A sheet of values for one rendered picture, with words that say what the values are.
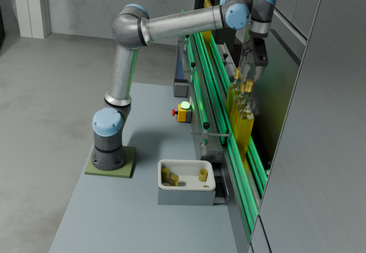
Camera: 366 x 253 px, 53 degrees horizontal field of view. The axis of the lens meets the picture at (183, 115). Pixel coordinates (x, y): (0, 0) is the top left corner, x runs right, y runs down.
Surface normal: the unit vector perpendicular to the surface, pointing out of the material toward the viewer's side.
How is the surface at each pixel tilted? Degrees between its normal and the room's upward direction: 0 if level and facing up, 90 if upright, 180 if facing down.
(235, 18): 93
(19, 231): 0
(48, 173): 0
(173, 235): 0
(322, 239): 90
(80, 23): 90
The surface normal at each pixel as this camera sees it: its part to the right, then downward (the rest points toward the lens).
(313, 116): -0.99, -0.04
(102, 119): 0.07, -0.74
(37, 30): -0.04, 0.52
